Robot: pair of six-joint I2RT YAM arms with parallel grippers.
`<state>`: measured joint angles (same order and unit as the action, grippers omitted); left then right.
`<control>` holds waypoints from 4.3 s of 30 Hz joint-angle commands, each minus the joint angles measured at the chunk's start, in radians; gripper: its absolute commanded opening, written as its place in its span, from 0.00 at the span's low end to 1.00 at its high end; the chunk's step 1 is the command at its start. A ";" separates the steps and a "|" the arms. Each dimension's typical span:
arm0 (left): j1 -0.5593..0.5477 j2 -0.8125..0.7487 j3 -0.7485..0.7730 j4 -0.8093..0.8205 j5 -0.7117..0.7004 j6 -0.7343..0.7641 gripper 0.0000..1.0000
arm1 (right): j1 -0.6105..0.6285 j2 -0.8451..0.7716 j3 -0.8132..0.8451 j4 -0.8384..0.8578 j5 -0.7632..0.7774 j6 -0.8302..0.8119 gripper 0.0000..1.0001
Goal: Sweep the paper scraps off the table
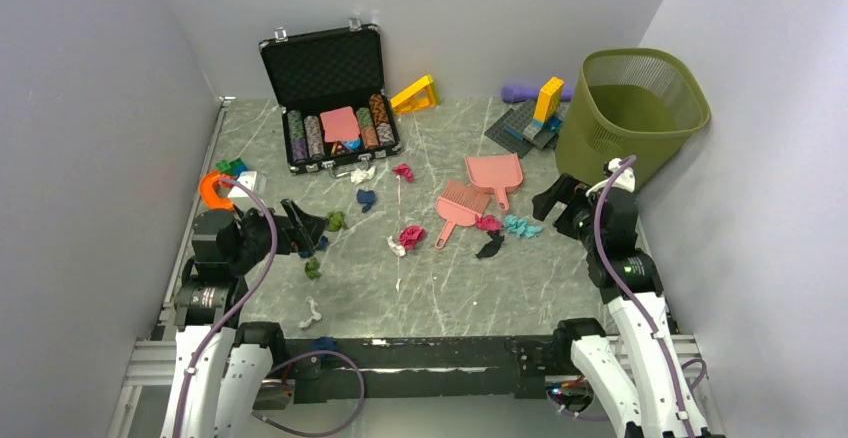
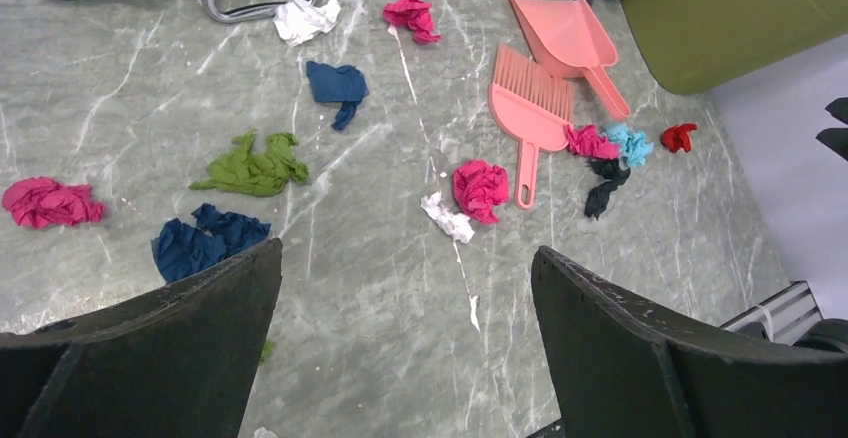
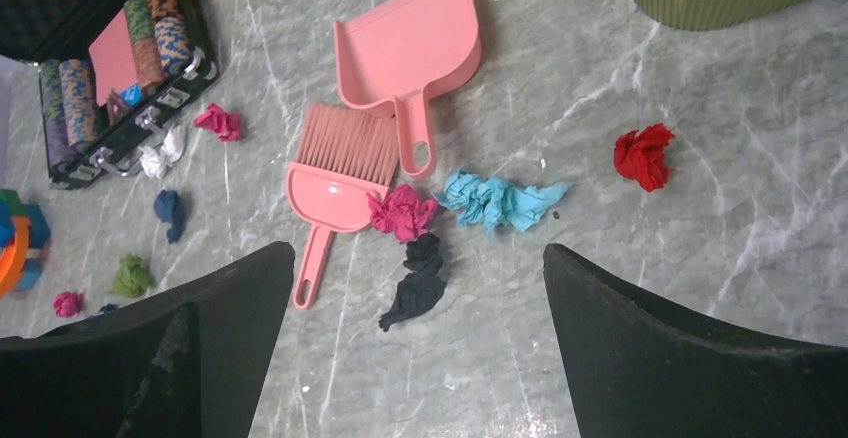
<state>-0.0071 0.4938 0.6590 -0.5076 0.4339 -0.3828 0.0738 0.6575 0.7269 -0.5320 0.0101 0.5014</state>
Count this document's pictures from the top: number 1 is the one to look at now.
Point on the pink card in case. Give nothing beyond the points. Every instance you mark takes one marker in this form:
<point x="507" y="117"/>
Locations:
<point x="340" y="125"/>

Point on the white paper scrap near case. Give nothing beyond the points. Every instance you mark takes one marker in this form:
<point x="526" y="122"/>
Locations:
<point x="360" y="175"/>

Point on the yellow triangular block toy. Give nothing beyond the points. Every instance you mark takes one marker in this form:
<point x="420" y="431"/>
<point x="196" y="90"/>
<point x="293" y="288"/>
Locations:
<point x="419" y="95"/>

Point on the olive green waste basket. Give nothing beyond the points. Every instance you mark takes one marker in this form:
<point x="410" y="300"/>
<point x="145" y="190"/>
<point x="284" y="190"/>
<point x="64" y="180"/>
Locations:
<point x="629" y="101"/>

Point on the magenta paper scrap near case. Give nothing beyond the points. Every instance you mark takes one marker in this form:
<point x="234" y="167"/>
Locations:
<point x="404" y="171"/>

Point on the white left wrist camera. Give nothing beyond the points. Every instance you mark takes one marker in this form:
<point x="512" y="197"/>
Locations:
<point x="253" y="181"/>

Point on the white twisted paper scrap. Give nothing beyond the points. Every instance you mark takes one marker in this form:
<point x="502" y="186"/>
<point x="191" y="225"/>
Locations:
<point x="314" y="317"/>

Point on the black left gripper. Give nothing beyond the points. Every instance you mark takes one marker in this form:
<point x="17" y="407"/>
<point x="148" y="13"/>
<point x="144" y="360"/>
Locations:
<point x="307" y="226"/>

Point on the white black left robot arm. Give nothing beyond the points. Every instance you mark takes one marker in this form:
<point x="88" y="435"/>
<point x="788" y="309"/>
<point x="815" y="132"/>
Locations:
<point x="221" y="362"/>

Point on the cyan paper scrap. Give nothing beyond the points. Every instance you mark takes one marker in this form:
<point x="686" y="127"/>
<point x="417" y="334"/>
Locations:
<point x="521" y="227"/>

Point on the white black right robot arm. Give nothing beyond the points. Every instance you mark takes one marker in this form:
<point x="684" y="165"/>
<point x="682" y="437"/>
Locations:
<point x="647" y="396"/>

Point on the yellow building block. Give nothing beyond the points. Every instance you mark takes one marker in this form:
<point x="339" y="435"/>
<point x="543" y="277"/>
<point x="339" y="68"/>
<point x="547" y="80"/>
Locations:
<point x="548" y="100"/>

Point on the orange horseshoe toy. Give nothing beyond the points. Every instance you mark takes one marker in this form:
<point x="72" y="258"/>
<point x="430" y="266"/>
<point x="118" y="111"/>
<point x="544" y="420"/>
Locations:
<point x="209" y="187"/>

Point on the dark blue paper scrap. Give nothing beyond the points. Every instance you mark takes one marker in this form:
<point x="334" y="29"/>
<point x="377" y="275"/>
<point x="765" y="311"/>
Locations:
<point x="366" y="198"/>

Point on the small green paper scrap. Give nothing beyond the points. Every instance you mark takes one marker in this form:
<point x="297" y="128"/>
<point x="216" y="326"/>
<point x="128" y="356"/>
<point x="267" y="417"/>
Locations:
<point x="312" y="268"/>

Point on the large magenta paper scrap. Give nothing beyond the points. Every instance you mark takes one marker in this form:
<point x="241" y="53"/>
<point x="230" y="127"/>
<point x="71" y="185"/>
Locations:
<point x="410" y="236"/>

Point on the aluminium frame rail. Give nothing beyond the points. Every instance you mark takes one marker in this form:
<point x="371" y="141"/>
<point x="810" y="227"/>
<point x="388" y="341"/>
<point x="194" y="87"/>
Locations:
<point x="151" y="364"/>

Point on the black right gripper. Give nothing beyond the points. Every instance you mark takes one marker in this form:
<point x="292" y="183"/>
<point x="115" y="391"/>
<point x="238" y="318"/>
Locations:
<point x="566" y="191"/>

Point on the grey building baseplate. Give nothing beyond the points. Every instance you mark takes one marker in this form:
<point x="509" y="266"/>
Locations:
<point x="511" y="131"/>

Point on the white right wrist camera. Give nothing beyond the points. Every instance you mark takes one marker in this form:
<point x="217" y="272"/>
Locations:
<point x="620" y="174"/>

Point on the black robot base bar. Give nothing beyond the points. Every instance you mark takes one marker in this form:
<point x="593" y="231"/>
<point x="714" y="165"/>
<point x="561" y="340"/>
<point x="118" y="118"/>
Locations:
<point x="324" y="369"/>

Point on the pink dustpan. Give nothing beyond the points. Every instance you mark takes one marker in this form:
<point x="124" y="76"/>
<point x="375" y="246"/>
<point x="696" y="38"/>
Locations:
<point x="497" y="175"/>

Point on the black paper scrap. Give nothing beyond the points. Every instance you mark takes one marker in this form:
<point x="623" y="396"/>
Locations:
<point x="493" y="247"/>

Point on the magenta scrap by brush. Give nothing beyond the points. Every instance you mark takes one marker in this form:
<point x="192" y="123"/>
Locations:
<point x="488" y="223"/>

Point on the black poker chip case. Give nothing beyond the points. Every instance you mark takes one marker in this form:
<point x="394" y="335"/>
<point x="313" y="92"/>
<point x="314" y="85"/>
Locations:
<point x="314" y="72"/>

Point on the purple cylinder toy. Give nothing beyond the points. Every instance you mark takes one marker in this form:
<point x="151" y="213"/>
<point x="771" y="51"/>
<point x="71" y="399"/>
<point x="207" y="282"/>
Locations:
<point x="515" y="93"/>

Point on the pink hand brush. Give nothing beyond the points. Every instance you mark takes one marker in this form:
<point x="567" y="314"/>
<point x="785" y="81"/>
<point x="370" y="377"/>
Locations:
<point x="459" y="205"/>

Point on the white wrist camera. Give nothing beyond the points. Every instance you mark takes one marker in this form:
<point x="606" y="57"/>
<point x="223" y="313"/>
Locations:
<point x="253" y="181"/>
<point x="620" y="174"/>

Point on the green blue building blocks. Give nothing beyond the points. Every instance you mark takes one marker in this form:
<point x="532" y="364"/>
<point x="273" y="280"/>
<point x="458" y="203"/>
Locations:
<point x="232" y="168"/>

